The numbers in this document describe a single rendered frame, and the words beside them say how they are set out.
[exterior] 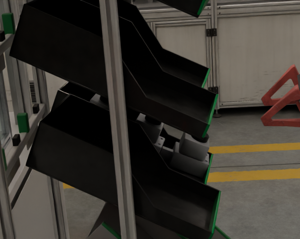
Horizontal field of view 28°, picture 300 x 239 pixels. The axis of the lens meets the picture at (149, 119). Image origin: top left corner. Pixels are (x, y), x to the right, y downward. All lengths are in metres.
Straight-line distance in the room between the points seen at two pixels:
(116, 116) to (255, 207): 2.73
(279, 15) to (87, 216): 2.23
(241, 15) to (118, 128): 3.94
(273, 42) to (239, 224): 1.90
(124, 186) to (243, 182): 2.97
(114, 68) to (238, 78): 4.08
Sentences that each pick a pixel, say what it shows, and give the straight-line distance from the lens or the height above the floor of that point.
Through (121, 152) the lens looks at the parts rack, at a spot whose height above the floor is 1.34.
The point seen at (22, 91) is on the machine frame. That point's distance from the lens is 2.32.
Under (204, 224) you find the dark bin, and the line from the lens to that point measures 0.89.
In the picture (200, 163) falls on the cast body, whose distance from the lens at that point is 1.02.
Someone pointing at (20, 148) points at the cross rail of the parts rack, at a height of 1.31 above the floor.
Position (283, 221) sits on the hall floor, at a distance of 3.33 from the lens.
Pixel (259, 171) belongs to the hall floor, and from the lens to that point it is 3.89.
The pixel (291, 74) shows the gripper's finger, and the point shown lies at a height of 1.36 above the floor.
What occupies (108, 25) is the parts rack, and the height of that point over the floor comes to 1.51.
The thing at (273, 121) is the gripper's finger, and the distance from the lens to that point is 0.93.
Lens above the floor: 1.64
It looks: 20 degrees down
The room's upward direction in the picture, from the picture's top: 4 degrees counter-clockwise
